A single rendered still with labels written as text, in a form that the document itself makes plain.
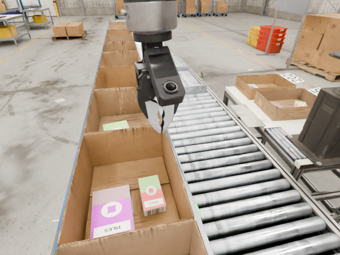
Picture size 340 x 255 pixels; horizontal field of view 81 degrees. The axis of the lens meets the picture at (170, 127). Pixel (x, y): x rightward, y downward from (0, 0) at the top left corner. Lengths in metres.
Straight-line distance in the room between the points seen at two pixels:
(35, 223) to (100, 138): 1.30
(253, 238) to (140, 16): 0.77
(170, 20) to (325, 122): 1.00
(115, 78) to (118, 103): 0.39
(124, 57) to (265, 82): 1.29
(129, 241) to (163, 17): 0.45
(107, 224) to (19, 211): 1.56
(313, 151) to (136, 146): 0.92
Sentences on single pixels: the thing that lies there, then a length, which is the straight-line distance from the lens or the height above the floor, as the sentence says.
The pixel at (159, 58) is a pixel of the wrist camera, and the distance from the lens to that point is 0.37.
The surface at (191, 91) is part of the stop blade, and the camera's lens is 1.74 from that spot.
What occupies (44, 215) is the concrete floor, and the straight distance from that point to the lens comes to 2.00.
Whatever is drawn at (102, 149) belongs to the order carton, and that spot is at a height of 0.97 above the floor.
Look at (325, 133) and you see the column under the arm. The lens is 1.24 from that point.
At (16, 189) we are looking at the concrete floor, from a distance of 2.32.
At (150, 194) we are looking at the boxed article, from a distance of 0.69.
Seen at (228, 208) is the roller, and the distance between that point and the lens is 0.90.
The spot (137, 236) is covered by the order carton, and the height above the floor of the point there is 1.03.
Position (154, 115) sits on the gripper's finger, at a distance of 0.43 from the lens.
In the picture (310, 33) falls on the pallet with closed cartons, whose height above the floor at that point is 0.71.
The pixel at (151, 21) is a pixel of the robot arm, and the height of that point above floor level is 1.43.
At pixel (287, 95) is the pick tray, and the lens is 1.83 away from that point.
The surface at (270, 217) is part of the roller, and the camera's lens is 0.94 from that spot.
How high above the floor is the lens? 1.47
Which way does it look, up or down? 34 degrees down
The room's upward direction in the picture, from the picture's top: straight up
